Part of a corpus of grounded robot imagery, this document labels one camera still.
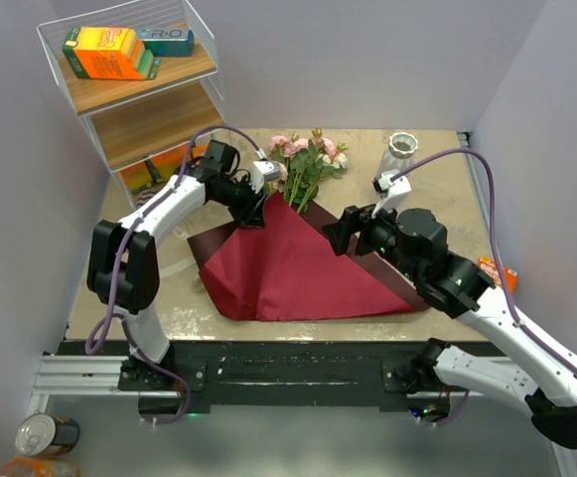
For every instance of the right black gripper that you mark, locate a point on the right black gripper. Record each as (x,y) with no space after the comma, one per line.
(339,233)

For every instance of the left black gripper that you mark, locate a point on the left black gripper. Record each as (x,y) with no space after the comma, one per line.
(251,214)

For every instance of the red wrapping paper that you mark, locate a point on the red wrapping paper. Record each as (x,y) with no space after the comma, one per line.
(287,272)

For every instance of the pink flower bunch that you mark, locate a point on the pink flower bunch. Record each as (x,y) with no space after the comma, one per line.
(305,163)

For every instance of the white printed ribbon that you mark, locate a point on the white printed ribbon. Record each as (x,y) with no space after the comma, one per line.
(176,259)

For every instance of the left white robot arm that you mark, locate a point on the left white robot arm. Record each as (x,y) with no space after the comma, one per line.
(123,270)

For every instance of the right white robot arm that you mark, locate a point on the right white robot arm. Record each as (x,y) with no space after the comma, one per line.
(542,379)

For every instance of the white ribbed vase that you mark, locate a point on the white ribbed vase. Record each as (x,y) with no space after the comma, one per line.
(399,153)

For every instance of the orange green box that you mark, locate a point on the orange green box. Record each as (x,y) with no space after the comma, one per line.
(162,166)

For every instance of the purple wavy cloth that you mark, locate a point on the purple wavy cloth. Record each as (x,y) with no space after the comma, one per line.
(144,197)

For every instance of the orange box lower shelf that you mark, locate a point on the orange box lower shelf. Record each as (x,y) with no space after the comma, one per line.
(137,178)

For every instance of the teal box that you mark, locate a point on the teal box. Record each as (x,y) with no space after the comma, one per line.
(171,42)

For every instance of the orange sponge pack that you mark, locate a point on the orange sponge pack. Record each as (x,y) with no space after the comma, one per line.
(109,53)

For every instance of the metal tin can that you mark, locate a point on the metal tin can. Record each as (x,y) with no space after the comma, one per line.
(46,435)

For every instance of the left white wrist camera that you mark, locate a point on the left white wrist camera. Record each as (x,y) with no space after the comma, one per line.
(263,172)

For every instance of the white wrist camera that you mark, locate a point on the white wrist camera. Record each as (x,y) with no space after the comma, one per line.
(263,172)
(393,188)

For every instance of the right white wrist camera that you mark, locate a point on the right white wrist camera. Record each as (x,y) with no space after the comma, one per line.
(393,188)

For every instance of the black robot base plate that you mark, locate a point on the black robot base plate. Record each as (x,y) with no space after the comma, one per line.
(197,376)

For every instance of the white wire wooden shelf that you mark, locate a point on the white wire wooden shelf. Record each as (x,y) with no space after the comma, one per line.
(129,122)

